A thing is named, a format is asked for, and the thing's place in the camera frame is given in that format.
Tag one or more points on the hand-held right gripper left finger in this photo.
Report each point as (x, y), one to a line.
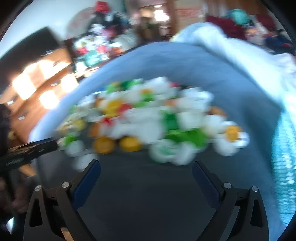
(86, 183)

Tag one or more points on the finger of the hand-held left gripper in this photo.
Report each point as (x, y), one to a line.
(34, 148)

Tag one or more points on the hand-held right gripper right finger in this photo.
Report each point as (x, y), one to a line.
(205, 185)

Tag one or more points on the teal plastic strainer basket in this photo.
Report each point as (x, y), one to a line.
(285, 157)

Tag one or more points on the pile of mixed bottle caps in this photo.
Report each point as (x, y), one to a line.
(148, 120)

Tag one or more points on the wooden dresser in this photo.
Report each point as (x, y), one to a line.
(46, 92)

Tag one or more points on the black television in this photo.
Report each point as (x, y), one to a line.
(25, 51)

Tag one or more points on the heap of packets and clothes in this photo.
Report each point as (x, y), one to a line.
(101, 44)

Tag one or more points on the grey-blue bed sheet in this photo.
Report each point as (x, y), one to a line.
(161, 60)

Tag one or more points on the floral round board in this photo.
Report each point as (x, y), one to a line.
(77, 20)

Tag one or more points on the light blue duvet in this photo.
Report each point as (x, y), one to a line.
(242, 53)

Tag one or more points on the dark red blanket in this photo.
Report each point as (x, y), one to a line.
(225, 26)

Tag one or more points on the pile of mixed clothes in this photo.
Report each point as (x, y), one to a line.
(272, 37)

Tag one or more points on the teal round bag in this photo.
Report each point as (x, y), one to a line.
(240, 16)

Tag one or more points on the red printed cardboard box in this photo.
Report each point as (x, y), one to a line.
(188, 12)

